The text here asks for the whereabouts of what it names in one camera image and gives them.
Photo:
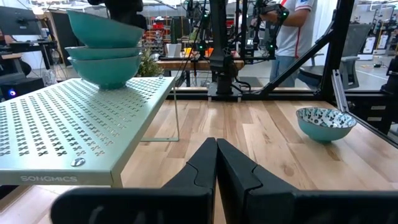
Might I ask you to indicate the black computer monitor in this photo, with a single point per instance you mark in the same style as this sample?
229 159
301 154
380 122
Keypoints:
18 20

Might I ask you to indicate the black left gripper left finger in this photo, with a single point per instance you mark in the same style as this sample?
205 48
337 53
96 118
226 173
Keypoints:
203 174

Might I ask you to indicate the black computer box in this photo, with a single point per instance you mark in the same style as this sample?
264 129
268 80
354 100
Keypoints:
25 88

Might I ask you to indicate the green potted plant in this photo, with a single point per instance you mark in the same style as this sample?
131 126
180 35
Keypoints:
149 67

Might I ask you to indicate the white cup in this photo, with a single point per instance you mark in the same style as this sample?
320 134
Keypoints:
174 50

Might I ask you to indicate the wooden background table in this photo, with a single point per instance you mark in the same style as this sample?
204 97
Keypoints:
186 64

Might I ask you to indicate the teal patterned ceramic bowl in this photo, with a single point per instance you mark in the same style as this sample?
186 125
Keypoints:
323 132
105 73
99 32
102 53

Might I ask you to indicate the white aluminium bracket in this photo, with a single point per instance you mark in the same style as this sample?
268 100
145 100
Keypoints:
339 90

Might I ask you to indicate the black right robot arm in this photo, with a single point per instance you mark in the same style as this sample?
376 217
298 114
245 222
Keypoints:
217 31

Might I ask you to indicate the grey office chair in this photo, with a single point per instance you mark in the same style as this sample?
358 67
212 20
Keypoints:
354 40

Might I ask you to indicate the green perforated metal shelf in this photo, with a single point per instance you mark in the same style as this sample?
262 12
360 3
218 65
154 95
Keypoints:
62 124

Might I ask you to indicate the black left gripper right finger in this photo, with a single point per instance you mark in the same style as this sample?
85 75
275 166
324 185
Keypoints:
239 177

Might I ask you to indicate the black desk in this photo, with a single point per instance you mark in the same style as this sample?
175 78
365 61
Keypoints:
28 46

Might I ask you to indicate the person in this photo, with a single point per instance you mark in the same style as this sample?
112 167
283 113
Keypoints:
292 37

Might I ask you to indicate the black background robot arm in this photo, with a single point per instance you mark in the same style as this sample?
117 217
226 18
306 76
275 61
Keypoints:
202 31
276 11

